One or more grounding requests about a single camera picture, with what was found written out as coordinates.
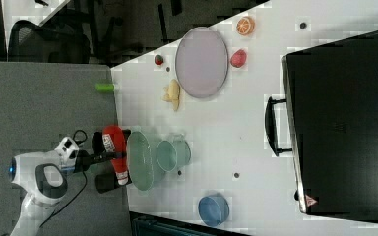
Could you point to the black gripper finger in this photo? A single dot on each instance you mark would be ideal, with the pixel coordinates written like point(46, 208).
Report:
point(107, 156)

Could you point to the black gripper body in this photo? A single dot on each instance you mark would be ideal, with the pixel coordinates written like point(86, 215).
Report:
point(83, 161)

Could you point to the red ketchup bottle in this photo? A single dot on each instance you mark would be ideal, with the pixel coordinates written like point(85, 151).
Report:
point(114, 141)

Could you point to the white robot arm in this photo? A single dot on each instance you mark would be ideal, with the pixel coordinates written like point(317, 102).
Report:
point(43, 175)

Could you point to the green plastic strainer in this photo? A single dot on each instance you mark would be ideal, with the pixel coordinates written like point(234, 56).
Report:
point(143, 166)

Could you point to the green cup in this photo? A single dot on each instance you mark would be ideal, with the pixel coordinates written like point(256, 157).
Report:
point(173, 154)

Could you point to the green marker cap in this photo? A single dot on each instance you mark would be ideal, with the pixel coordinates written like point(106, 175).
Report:
point(105, 87)

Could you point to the toy banana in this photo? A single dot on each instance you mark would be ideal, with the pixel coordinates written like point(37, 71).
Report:
point(172, 94)

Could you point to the small toy strawberry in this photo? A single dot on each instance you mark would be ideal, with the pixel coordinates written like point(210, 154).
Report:
point(158, 60)

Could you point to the blue cup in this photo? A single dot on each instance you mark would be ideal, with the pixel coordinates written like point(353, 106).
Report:
point(213, 209)

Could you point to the black office chair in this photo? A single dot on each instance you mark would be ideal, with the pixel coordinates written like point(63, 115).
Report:
point(47, 44)

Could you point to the purple round plate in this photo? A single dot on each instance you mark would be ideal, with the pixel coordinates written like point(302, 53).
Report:
point(201, 62)

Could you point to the large toy strawberry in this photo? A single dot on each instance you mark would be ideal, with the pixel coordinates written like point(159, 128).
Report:
point(238, 59)

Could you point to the toy orange slice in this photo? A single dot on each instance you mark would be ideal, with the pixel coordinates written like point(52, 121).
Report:
point(245, 25)

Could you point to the black toaster oven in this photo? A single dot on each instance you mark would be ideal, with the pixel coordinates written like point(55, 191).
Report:
point(331, 97)

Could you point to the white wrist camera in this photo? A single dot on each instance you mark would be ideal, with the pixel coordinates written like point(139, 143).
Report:
point(67, 149)

